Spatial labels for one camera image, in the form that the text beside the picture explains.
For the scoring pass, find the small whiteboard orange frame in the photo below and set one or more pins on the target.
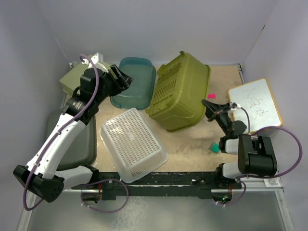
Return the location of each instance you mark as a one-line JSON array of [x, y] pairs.
[[256, 98]]

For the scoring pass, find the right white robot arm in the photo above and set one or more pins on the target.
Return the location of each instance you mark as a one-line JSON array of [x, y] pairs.
[[255, 155]]

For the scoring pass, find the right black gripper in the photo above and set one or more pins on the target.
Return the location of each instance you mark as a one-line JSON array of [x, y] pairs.
[[213, 110]]

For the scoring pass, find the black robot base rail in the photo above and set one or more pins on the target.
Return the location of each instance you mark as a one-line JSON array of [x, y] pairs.
[[166, 184]]

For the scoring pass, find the white perforated basket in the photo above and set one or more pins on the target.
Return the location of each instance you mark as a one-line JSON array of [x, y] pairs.
[[132, 145]]

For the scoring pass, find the grey plastic tub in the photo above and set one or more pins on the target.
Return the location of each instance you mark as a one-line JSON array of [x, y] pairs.
[[82, 151]]

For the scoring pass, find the pale green perforated basket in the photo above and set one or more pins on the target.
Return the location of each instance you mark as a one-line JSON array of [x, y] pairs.
[[71, 80]]

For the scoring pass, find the green whiteboard eraser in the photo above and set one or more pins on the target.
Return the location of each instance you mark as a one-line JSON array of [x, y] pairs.
[[214, 147]]

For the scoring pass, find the teal plastic tub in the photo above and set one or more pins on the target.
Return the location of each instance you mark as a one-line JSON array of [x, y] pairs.
[[139, 95]]

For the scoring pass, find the clear plastic ruler card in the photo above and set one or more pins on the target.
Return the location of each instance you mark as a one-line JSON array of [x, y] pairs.
[[273, 182]]

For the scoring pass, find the large olive green container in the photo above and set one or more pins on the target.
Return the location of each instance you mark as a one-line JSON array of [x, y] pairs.
[[181, 86]]

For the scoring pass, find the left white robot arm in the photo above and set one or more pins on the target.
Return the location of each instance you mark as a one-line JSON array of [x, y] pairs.
[[40, 175]]

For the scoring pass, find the pink small marker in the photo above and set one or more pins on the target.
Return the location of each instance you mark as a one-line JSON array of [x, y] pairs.
[[211, 96]]

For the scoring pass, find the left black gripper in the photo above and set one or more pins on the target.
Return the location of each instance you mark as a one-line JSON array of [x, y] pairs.
[[122, 83]]

